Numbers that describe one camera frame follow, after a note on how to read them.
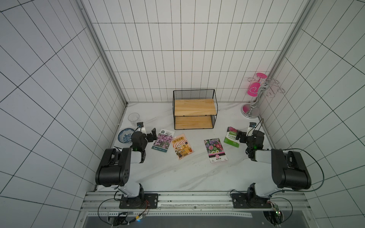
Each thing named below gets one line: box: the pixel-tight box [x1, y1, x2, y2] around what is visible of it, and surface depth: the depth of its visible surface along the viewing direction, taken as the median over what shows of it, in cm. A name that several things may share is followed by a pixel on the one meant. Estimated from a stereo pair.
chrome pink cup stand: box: [240, 72, 286, 119], surface depth 102 cm
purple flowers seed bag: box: [151, 128, 175, 153], surface depth 99 cm
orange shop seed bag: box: [171, 133, 195, 161], surface depth 96 cm
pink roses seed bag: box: [203, 137, 229, 164], surface depth 94 cm
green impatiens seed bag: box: [223, 126, 241, 148], surface depth 100 cm
